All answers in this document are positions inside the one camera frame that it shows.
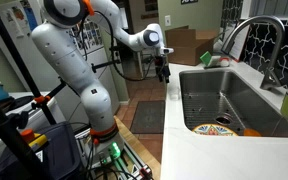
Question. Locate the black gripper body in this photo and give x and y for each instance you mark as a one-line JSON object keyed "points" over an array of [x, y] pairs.
{"points": [[160, 61]]}

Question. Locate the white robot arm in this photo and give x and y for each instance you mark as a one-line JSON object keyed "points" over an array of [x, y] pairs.
{"points": [[67, 60]]}

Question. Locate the metal sink grid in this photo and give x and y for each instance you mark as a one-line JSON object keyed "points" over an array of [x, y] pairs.
{"points": [[200, 106]]}

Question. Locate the stainless steel sink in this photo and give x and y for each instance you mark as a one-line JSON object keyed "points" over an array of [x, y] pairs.
{"points": [[257, 106]]}

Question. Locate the brown cardboard box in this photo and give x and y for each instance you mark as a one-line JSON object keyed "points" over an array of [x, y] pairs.
{"points": [[187, 50]]}

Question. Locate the green sponge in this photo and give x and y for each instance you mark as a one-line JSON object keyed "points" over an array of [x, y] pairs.
{"points": [[205, 58]]}

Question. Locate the dark floor rug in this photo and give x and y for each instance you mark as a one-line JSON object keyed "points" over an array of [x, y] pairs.
{"points": [[147, 116]]}

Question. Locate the red white scrubber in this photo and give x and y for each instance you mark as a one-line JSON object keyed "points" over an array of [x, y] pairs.
{"points": [[224, 62]]}

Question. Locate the colourful patterned plate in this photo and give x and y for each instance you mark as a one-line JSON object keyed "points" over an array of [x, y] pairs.
{"points": [[214, 130]]}

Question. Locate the printed photo collage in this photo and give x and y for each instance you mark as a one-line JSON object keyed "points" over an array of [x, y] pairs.
{"points": [[92, 33]]}

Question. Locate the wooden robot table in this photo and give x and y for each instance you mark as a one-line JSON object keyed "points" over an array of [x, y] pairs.
{"points": [[140, 150]]}

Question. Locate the white paper board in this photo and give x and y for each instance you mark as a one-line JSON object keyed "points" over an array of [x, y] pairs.
{"points": [[240, 43]]}

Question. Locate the orange round object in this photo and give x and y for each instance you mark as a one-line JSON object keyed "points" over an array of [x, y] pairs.
{"points": [[252, 133]]}

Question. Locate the brushed steel faucet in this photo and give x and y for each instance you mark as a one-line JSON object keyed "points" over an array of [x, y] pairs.
{"points": [[270, 81]]}

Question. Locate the white refrigerator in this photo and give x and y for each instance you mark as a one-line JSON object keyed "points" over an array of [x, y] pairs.
{"points": [[40, 73]]}

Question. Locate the white stove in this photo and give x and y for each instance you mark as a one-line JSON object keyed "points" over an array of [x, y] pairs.
{"points": [[34, 118]]}

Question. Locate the blue paper sheet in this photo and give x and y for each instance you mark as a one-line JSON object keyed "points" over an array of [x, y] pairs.
{"points": [[30, 16]]}

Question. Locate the black stand pole orange clamp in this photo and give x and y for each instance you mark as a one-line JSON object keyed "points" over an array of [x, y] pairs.
{"points": [[20, 65]]}

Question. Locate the red emergency stop button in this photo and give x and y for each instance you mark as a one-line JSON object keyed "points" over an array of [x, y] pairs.
{"points": [[27, 135]]}

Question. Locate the white paper sheet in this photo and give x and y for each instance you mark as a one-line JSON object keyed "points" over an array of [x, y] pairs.
{"points": [[14, 21]]}

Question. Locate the thick black tripod leg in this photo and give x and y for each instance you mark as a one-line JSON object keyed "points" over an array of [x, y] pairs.
{"points": [[4, 133]]}

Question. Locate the white light switch plate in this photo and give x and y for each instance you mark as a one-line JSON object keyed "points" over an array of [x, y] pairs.
{"points": [[167, 20]]}

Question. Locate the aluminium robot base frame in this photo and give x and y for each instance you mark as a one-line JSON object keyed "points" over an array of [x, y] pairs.
{"points": [[130, 166]]}

